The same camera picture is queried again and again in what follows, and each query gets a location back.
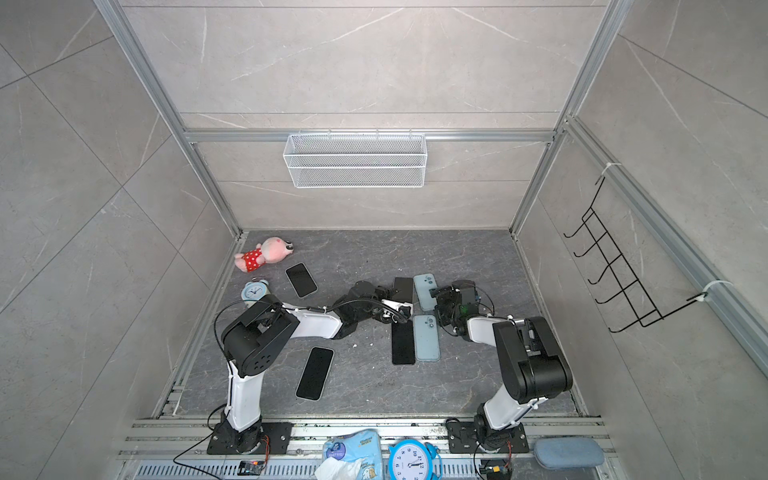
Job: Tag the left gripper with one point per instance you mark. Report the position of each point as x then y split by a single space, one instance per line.
386 318

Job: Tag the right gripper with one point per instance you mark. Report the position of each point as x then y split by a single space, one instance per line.
444 293

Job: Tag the phone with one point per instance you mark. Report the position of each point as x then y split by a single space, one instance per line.
402 343
403 288
301 280
315 374

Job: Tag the light case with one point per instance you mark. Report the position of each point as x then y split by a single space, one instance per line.
426 338
424 285

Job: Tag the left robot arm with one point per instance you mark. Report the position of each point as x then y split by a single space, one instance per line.
253 341

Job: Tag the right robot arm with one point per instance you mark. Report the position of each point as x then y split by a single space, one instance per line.
532 365

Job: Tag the pink plush toy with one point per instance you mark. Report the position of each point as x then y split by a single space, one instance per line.
272 250

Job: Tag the blue tissue pack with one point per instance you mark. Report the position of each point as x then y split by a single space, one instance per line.
356 456

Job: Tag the small cream alarm clock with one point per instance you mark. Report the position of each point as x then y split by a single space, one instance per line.
253 291

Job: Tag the blue alarm clock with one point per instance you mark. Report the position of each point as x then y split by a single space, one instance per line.
411 459

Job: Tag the grey blue pouch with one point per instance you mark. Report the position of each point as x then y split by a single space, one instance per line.
568 453

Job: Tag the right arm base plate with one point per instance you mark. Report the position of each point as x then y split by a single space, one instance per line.
459 438

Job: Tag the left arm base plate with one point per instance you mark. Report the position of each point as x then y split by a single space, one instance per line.
272 437

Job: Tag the white wire mesh basket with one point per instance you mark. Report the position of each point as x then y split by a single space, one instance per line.
356 160

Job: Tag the black wire hook rack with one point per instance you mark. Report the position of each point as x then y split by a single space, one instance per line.
628 287

